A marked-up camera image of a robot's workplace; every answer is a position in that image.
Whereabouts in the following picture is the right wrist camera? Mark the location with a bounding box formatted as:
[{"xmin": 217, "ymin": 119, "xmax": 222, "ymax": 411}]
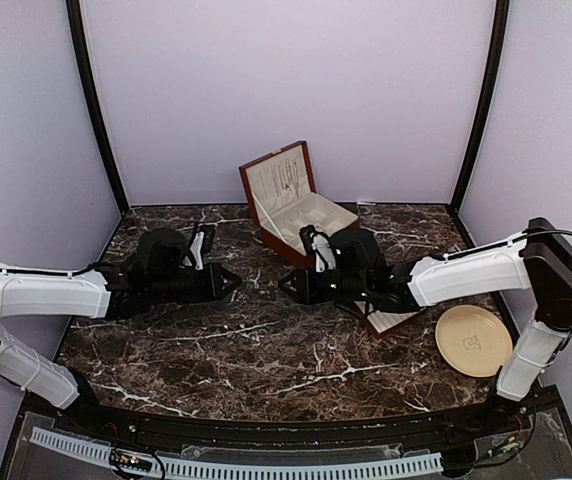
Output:
[{"xmin": 299, "ymin": 225, "xmax": 336, "ymax": 273}]

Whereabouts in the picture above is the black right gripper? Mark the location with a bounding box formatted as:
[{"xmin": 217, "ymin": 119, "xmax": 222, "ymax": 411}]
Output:
[{"xmin": 278, "ymin": 266, "xmax": 370, "ymax": 305}]

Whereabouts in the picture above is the white slotted cable duct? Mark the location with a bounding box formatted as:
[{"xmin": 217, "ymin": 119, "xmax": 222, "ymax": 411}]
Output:
[{"xmin": 29, "ymin": 427, "xmax": 443, "ymax": 479}]

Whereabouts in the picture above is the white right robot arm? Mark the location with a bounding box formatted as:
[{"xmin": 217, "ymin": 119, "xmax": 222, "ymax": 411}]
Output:
[{"xmin": 279, "ymin": 217, "xmax": 572, "ymax": 434}]

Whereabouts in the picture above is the beige round plate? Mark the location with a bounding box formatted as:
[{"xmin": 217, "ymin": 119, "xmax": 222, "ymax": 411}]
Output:
[{"xmin": 435, "ymin": 305, "xmax": 513, "ymax": 378}]

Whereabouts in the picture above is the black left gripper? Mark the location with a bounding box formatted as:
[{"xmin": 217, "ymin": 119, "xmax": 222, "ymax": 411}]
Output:
[{"xmin": 149, "ymin": 262, "xmax": 242, "ymax": 305}]

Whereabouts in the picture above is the red jewelry tray insert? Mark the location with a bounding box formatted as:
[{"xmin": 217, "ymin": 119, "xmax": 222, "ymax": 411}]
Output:
[{"xmin": 347, "ymin": 302, "xmax": 423, "ymax": 339}]

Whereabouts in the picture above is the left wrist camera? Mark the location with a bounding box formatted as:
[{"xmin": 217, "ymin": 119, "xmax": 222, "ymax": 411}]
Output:
[{"xmin": 183, "ymin": 223, "xmax": 216, "ymax": 270}]

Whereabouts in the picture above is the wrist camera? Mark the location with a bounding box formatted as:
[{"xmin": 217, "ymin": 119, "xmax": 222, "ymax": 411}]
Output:
[
  {"xmin": 183, "ymin": 223, "xmax": 216, "ymax": 270},
  {"xmin": 299, "ymin": 225, "xmax": 336, "ymax": 273}
]

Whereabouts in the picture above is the left black frame post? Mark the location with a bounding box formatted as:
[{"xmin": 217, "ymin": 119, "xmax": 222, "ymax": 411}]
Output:
[{"xmin": 65, "ymin": 0, "xmax": 130, "ymax": 216}]

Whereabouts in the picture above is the red wooden jewelry box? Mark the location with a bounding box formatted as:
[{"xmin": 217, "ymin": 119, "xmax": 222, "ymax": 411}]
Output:
[{"xmin": 239, "ymin": 140, "xmax": 360, "ymax": 268}]

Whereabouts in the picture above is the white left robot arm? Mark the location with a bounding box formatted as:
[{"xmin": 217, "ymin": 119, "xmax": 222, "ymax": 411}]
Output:
[{"xmin": 0, "ymin": 225, "xmax": 242, "ymax": 436}]

